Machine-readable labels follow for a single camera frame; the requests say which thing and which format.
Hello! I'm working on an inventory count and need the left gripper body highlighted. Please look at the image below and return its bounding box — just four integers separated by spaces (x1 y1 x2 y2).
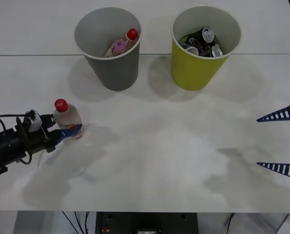
27 127 59 154

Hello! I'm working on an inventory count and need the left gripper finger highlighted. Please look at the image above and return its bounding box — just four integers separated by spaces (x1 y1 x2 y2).
48 123 83 145
40 114 57 128

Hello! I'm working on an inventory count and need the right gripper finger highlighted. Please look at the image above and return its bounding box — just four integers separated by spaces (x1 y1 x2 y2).
256 161 290 182
256 100 290 123

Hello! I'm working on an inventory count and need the red-capped plastic bottle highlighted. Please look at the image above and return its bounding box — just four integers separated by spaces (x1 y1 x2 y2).
124 28 139 51
53 98 83 141

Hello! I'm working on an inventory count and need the grey plastic bin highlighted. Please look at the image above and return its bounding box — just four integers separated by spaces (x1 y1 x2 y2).
74 6 142 92

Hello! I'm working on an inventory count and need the silver-topped drink can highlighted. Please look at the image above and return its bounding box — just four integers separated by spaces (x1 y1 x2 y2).
210 45 224 58
184 45 200 56

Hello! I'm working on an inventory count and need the yellow-green plastic bin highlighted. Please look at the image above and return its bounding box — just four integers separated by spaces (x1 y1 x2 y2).
170 5 242 92

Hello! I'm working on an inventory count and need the pink-capped plastic bottle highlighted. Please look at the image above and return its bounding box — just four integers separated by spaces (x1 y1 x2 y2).
104 39 128 58

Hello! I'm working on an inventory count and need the black drink can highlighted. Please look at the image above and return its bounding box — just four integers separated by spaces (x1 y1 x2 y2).
186 27 214 44

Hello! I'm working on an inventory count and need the dark red drink can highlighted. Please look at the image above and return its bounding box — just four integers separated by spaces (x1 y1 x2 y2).
187 37 204 50

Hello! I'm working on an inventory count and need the black robot torso base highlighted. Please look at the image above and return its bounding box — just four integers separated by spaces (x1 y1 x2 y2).
95 212 198 234

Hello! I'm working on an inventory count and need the black cable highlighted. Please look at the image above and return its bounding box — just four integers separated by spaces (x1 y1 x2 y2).
224 213 236 234
61 211 80 234

